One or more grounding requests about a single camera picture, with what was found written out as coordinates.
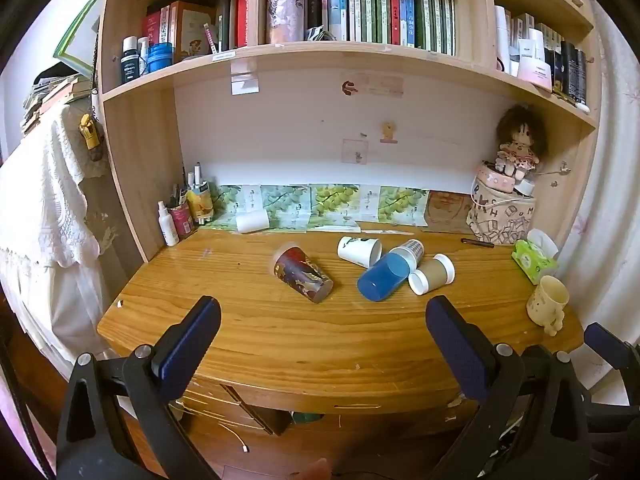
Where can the green tissue box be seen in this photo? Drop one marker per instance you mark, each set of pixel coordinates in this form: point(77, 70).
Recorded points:
point(532, 260)

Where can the brown haired rag doll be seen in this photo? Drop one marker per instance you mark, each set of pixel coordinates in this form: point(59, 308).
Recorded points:
point(520, 142)

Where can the white lace cloth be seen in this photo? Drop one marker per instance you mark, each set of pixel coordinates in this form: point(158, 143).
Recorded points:
point(45, 200)

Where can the row of white cosmetic boxes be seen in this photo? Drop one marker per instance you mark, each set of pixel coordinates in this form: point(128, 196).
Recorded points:
point(525, 45)

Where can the brown paper cup white lid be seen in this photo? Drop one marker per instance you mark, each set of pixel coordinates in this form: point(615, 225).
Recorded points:
point(432, 274)

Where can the red tin can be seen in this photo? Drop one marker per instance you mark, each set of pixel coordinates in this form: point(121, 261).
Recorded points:
point(183, 220)

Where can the blue plastic cup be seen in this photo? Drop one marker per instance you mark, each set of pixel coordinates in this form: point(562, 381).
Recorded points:
point(382, 279)

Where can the row of red books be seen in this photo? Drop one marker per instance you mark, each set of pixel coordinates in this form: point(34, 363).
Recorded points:
point(200, 25)

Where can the striped paper cup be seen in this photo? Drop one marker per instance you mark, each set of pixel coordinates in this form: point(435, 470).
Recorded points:
point(411, 251)

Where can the wooden bookshelf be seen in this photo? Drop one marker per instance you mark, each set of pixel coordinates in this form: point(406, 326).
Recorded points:
point(145, 150)

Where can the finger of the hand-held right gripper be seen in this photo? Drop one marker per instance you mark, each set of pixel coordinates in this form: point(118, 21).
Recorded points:
point(607, 344)

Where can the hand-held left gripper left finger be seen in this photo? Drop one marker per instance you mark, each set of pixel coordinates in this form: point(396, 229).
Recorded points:
point(185, 345)

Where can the black pen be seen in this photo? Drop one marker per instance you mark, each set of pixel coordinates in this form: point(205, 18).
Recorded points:
point(477, 243)

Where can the white spray bottle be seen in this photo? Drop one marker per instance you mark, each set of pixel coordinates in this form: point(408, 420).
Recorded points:
point(168, 227)

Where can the blue jar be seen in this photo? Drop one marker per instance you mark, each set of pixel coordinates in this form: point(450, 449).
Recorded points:
point(160, 57)

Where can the red patterned cup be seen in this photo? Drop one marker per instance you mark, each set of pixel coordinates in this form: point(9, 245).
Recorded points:
point(302, 274)

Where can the black bottle white cap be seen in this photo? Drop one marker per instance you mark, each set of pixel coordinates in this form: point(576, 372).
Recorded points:
point(129, 62)

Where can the green framed picture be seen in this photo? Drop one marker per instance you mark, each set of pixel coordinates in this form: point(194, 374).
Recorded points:
point(75, 35)

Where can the yellow print pen holder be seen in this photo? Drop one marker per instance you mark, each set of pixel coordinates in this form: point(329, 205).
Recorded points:
point(202, 204)

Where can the white floral cylinder box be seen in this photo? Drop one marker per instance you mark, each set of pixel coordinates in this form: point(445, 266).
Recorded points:
point(285, 5)

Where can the grape print card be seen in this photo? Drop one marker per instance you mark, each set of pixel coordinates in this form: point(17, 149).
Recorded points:
point(285, 207)
point(332, 205)
point(400, 205)
point(230, 202)

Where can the cream ceramic mug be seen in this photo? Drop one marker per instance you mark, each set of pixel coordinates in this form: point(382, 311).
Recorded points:
point(546, 304)

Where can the letter print storage box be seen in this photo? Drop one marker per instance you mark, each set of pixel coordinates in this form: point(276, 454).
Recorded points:
point(500, 217)

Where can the row of black tubes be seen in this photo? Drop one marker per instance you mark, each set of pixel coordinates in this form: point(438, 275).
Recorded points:
point(570, 72)

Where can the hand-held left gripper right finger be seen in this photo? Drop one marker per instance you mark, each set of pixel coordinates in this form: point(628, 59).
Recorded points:
point(460, 355)

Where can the white leaf print paper cup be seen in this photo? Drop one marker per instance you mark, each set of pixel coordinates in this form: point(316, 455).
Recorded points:
point(356, 251)

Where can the stack of old books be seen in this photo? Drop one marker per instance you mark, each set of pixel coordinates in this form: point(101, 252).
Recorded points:
point(50, 97)

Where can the row of green white books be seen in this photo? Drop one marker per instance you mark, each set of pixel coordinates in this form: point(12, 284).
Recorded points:
point(380, 7)

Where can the white paper roll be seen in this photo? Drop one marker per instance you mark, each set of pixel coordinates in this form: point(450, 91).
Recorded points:
point(252, 221)

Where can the brown print card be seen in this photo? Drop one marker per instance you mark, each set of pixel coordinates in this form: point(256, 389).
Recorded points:
point(450, 207)

